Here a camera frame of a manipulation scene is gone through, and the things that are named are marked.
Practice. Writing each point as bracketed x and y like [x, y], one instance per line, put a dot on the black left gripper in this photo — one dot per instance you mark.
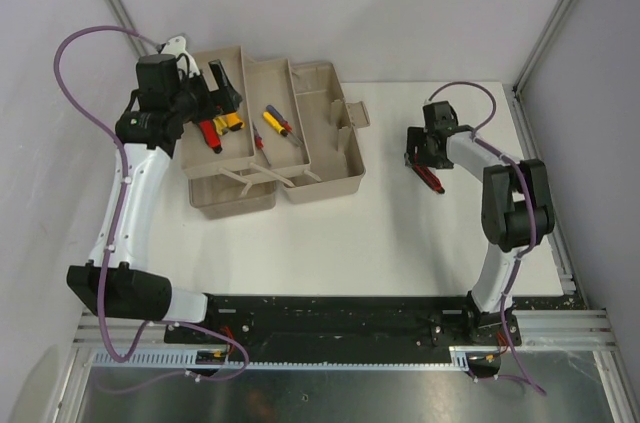
[222, 101]

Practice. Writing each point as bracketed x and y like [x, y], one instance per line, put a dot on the right aluminium frame post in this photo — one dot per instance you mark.
[551, 29]

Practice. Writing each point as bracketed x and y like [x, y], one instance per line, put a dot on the beige plastic tool box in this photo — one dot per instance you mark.
[294, 130]

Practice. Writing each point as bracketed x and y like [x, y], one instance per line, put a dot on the white cable duct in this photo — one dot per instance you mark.
[196, 360]

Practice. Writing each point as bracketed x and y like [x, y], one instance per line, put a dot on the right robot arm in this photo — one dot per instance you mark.
[516, 206]

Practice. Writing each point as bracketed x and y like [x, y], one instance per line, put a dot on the yellow black box cutter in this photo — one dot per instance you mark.
[221, 125]

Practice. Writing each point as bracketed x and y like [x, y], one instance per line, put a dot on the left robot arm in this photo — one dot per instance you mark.
[115, 282]

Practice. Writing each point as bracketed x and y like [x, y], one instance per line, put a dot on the red folding knife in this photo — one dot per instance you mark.
[210, 135]

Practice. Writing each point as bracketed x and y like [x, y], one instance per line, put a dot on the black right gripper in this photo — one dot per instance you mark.
[416, 136]

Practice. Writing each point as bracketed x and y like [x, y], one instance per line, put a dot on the large blue red screwdriver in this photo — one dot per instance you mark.
[260, 144]

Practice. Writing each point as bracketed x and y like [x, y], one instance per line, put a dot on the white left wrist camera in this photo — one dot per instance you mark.
[177, 46]

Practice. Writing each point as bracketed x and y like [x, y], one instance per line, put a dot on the small blue red screwdriver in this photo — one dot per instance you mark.
[292, 137]

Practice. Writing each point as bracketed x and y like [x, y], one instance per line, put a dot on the yellow utility knife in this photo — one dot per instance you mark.
[234, 122]

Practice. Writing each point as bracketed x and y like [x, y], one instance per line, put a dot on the yellow handle screwdriver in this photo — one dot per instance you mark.
[275, 124]

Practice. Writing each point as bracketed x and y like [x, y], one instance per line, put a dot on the red black utility knife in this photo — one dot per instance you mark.
[425, 174]

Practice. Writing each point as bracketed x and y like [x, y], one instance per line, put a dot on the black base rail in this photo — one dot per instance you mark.
[355, 329]

